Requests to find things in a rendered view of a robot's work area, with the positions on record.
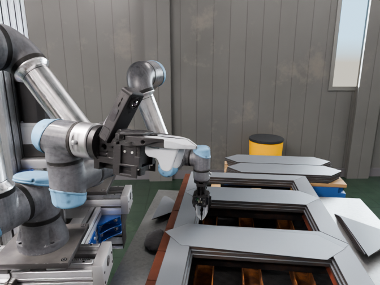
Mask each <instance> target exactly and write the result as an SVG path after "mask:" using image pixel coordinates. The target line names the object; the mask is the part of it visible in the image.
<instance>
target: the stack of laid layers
mask: <svg viewBox="0 0 380 285"><path fill-rule="evenodd" d="M208 184H229V185H254V186H268V187H291V188H292V190H293V191H298V188H297V186H296V184H295V182H294V181H293V180H268V179H242V178H215V177H210V182H209V183H208ZM210 208H220V209H241V210H262V211H283V212H295V213H304V215H305V217H306V219H307V221H308V224H309V226H310V228H311V230H312V231H301V230H282V229H272V228H253V227H238V228H250V229H257V230H270V231H282V232H295V233H302V234H315V235H319V236H321V237H323V238H325V239H327V240H329V241H332V242H333V243H335V244H337V245H339V246H341V247H343V248H345V247H347V246H348V245H349V244H347V243H345V242H343V241H341V240H339V239H336V238H334V237H332V236H330V235H328V234H325V233H323V232H321V231H320V230H319V228H318V226H317V225H316V223H315V221H314V219H313V217H312V215H311V213H310V211H309V209H308V207H307V205H300V204H278V203H266V202H244V201H221V200H212V201H211V206H210ZM225 227H234V226H225ZM193 257H195V258H211V259H220V260H235V261H252V262H267V263H276V264H292V265H308V266H323V267H329V268H330V270H331V272H332V274H333V276H334V278H335V280H336V282H337V284H338V285H348V284H347V282H346V280H345V278H344V276H343V274H342V272H341V271H340V268H339V266H338V264H337V263H336V261H335V259H334V257H331V258H329V259H328V260H319V259H313V258H302V257H291V256H280V255H274V254H263V253H252V252H241V251H230V250H224V249H213V248H203V247H192V246H189V251H188V257H187V262H186V266H185V271H184V277H183V282H182V285H188V280H189V274H190V270H191V264H192V258H193Z"/></svg>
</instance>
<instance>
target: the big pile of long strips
mask: <svg viewBox="0 0 380 285"><path fill-rule="evenodd" d="M225 159H226V162H227V164H228V167H227V169H226V172H227V173H242V174H270V175H298V176H306V178H307V180H308V181H309V182H310V183H324V184H329V183H331V182H333V181H335V180H337V179H339V177H340V174H341V173H342V171H340V170H337V169H333V168H332V166H331V162H330V161H326V160H323V159H319V158H315V157H293V156H261V155H244V154H237V155H234V156H230V157H226V158H225Z"/></svg>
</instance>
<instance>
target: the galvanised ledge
mask: <svg viewBox="0 0 380 285"><path fill-rule="evenodd" d="M178 193H179V191H172V190H160V189H159V190H158V192H157V194H156V195H155V197H154V199H153V201H152V203H151V205H150V207H149V209H148V211H147V212H146V215H145V217H144V219H143V220H142V222H141V224H140V226H139V228H138V230H137V232H136V234H135V236H134V237H133V239H132V241H131V243H130V245H129V247H128V249H127V251H126V253H125V255H124V257H123V259H122V261H121V263H120V264H119V266H118V268H117V270H116V272H115V274H114V276H113V278H112V280H111V282H110V284H109V285H145V283H146V281H147V278H148V275H149V272H150V270H151V267H152V264H153V261H154V259H155V256H156V253H157V252H155V251H150V250H149V249H148V248H147V247H146V246H145V245H144V241H145V237H146V235H147V233H148V232H150V231H155V230H157V229H159V228H160V229H162V230H163V231H165V228H166V226H167V223H168V221H169V217H170V215H171V213H170V214H167V215H164V216H162V217H159V218H156V219H152V218H153V215H154V213H155V212H156V210H157V208H158V205H159V203H160V201H161V199H162V198H163V197H164V196H167V197H169V198H171V199H172V200H174V201H176V198H177V196H178Z"/></svg>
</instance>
